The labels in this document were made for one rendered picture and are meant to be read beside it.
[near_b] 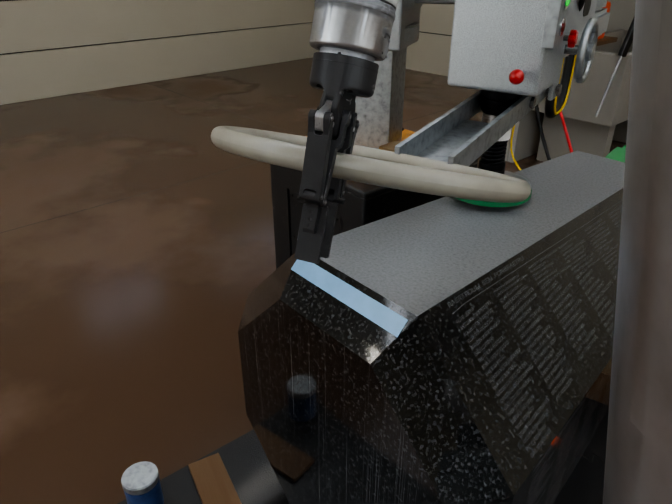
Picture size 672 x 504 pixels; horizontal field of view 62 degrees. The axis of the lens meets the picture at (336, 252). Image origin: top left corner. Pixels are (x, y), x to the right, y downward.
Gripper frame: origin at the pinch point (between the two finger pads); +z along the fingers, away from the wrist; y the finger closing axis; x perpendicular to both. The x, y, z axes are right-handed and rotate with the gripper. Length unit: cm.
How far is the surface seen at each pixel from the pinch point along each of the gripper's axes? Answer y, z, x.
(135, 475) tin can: 61, 92, 58
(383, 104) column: 142, -24, 24
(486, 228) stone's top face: 75, 4, -20
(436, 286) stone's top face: 46, 14, -13
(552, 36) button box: 66, -39, -24
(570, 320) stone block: 65, 19, -42
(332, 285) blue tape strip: 45.3, 19.0, 7.7
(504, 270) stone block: 59, 10, -26
